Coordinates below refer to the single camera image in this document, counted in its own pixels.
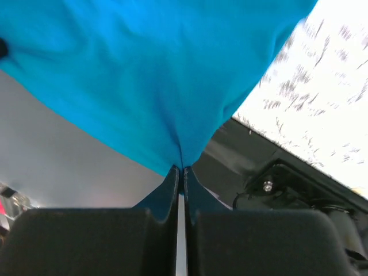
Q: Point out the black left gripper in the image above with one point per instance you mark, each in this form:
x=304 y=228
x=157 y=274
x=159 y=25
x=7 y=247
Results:
x=3 y=49

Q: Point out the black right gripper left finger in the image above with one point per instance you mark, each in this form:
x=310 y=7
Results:
x=141 y=240

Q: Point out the floral patterned table mat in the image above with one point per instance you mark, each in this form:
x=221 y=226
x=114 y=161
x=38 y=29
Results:
x=312 y=101

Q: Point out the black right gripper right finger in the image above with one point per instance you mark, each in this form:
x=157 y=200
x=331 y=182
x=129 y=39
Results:
x=221 y=241

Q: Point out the teal t shirt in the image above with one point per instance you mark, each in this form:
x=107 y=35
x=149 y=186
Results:
x=153 y=80

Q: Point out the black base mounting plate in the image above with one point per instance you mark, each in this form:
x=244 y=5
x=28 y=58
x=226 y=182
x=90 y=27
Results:
x=246 y=170

